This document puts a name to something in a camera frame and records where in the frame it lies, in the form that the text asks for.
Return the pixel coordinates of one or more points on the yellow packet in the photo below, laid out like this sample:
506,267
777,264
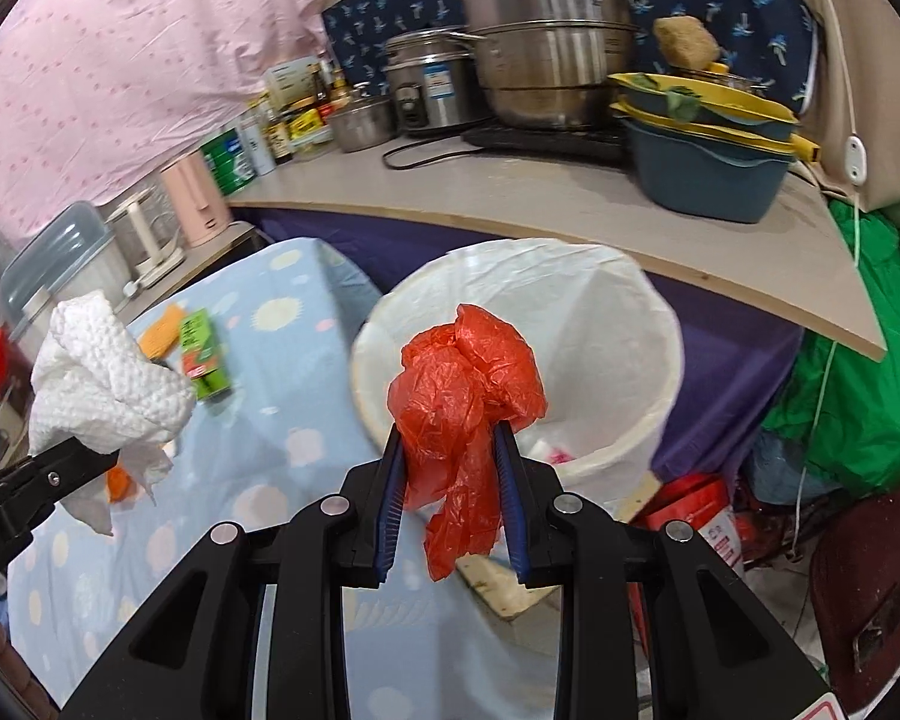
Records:
311,127

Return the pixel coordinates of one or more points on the black induction cooktop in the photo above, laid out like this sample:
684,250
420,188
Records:
540,141

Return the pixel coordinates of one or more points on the blue plastic basin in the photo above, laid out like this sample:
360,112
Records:
705,180
720,124

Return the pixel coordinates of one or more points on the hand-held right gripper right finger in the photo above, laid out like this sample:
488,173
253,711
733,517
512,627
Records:
508,495

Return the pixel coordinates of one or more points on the pink electric kettle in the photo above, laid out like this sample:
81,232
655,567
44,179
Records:
195,202

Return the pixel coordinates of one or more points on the white paper towel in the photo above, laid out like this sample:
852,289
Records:
97,375

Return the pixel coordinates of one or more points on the green plastic bag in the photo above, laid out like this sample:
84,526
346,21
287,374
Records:
870,360

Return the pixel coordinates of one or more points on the clear plastic storage box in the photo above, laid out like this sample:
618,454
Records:
60,262

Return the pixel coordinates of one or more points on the small orange scrap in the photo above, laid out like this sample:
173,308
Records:
124,484

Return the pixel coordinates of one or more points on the white lined waste bin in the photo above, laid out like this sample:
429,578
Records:
615,360

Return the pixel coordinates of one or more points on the yellow plastic colander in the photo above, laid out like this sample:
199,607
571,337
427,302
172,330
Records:
765,144
735,99

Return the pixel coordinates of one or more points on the navy printed cloth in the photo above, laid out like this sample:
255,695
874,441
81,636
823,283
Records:
750,7

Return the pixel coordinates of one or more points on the orange mesh sponge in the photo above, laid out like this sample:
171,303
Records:
157,337

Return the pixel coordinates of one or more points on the red plastic bag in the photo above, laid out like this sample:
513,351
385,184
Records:
457,390

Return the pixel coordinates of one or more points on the white glass kettle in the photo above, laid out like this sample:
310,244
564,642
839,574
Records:
146,240

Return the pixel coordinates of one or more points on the green tin can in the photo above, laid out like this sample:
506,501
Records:
229,161

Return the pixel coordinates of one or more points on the large steel steamer pot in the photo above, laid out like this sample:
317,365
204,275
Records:
547,45

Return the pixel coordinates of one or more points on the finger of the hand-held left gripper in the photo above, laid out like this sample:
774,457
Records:
37,469
71,486

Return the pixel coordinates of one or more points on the green vegetable leaf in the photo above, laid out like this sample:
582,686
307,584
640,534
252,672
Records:
681,103

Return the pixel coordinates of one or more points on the dark red stool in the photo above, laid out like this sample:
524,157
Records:
870,577

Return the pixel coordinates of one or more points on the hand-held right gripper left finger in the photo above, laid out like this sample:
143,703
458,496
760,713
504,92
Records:
390,495

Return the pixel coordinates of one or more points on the green carton box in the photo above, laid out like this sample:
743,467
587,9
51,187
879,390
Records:
204,356

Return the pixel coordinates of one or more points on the small steel pot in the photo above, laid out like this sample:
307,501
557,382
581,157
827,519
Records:
360,124

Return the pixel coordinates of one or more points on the steel rice cooker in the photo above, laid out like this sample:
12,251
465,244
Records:
431,86

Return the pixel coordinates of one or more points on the purple cloth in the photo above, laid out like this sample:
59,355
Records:
720,360

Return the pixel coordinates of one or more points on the pink dotted sheet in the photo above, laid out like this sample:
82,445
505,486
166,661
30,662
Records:
120,67

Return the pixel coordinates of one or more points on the brown glass bottle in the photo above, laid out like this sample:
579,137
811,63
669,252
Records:
340,92

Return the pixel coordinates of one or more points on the red plastic bucket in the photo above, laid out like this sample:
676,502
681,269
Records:
690,502

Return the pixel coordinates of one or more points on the white plastic bottle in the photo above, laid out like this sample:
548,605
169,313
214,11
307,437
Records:
257,142

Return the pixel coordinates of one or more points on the white cardboard box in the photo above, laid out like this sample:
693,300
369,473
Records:
291,84

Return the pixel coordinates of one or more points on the tall dark glass bottle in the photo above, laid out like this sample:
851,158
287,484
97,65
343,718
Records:
320,82

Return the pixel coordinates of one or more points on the tan loofah sponge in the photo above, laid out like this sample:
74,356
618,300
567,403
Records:
686,41

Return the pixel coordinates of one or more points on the dark sauce bottle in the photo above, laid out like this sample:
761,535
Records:
282,142

